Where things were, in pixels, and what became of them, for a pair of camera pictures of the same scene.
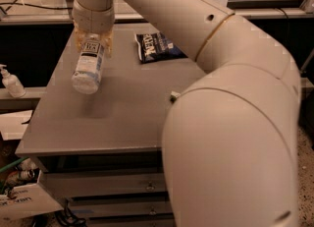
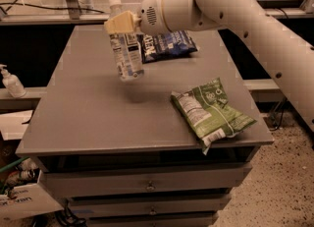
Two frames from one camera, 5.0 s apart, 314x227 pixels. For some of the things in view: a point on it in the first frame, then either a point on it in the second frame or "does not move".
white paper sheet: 13,126 does not move
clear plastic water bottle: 86,76 -> 126,47
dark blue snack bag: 155,47 does not move
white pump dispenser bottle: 15,87 does not move
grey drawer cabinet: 101,154 does not move
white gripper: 92,21 -> 152,15
